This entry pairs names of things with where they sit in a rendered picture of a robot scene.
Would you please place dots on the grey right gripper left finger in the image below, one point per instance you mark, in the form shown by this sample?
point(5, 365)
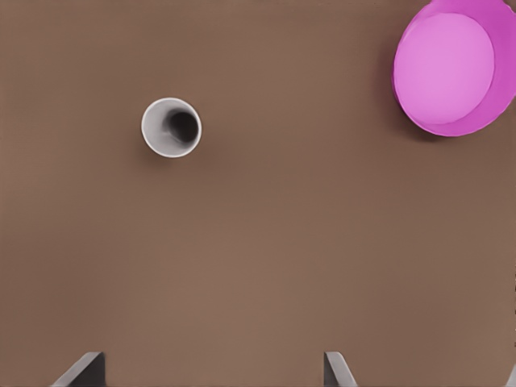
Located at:
point(86, 373)

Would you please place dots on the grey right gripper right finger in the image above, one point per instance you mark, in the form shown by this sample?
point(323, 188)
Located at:
point(336, 373)

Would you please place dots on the pink round tray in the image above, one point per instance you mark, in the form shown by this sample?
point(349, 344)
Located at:
point(443, 68)

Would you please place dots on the white cup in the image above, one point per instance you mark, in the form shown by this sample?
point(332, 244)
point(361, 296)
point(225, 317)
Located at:
point(159, 139)

